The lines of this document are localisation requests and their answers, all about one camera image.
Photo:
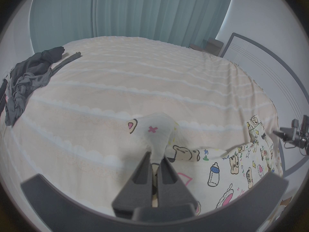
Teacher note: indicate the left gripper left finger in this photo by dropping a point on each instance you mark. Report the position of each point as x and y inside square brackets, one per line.
[131, 197]

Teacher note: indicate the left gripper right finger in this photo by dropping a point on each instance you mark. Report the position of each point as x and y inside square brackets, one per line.
[176, 194]

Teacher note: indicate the bed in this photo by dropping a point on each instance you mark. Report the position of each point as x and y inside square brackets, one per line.
[144, 81]

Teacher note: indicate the grey bedside table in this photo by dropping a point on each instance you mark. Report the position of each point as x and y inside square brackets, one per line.
[212, 46]

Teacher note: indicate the black garment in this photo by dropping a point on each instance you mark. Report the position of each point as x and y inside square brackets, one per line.
[33, 64]

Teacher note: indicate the blue-green curtain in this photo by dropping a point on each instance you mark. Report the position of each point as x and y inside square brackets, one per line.
[60, 16]
[157, 11]

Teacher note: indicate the dark grey garment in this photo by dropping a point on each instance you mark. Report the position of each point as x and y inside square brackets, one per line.
[17, 100]

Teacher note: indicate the white printed pyjama top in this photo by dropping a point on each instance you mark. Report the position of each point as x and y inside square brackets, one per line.
[157, 134]

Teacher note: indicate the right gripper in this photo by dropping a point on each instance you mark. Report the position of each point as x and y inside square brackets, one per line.
[295, 136]

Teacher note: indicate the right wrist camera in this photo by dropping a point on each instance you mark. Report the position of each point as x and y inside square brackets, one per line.
[295, 124]

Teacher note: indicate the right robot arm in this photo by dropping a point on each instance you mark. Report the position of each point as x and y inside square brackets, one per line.
[304, 144]

